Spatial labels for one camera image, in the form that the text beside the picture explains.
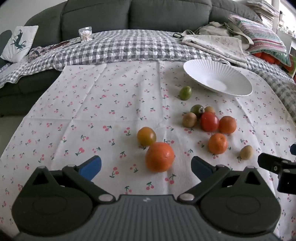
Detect cherry print tablecloth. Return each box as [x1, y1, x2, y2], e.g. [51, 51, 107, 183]
[0, 59, 296, 241]

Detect folded floral cloth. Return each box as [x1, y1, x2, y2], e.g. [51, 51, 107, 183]
[181, 34, 250, 68]

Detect dark floral cloth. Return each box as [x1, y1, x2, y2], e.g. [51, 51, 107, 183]
[27, 46, 48, 62]

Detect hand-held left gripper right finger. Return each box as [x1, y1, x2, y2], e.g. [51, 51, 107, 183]
[177, 156, 266, 204]

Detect dark brown flat object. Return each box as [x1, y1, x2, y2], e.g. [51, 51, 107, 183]
[49, 40, 70, 50]

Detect grey gingham blanket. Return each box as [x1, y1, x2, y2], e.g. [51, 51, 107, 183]
[0, 30, 296, 118]

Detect striped patterned pillow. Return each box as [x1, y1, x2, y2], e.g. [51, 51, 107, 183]
[228, 14, 291, 67]

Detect yellow-orange tomato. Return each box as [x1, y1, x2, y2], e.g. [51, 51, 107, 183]
[137, 126, 157, 147]

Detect green and red tomato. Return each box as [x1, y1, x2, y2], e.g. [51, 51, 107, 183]
[190, 104, 205, 118]

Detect grey sofa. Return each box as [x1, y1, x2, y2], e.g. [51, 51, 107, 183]
[0, 0, 263, 117]

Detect clear cotton swab box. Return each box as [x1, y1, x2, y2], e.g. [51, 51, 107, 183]
[79, 27, 93, 42]

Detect large brown kiwi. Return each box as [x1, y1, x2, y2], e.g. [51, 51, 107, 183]
[182, 112, 198, 128]

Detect white furniture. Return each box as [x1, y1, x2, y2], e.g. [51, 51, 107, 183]
[276, 10, 296, 57]

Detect mandarin orange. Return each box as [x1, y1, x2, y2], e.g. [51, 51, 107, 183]
[219, 116, 237, 135]
[208, 133, 228, 155]

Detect oval brown kiwi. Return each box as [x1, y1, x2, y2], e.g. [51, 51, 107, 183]
[240, 145, 254, 160]

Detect orange plush item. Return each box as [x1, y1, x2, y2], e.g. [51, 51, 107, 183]
[254, 52, 296, 73]

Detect beige cloth bag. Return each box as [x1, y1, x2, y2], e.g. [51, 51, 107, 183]
[194, 21, 254, 50]

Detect white deer print pillow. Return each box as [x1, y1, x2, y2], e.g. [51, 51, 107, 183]
[0, 25, 39, 63]

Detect white ribbed bowl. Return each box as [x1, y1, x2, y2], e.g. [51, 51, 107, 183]
[183, 59, 253, 96]

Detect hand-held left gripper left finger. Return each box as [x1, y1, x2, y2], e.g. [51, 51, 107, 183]
[30, 155, 116, 204]

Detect large orange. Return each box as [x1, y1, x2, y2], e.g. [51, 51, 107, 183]
[145, 142, 175, 173]

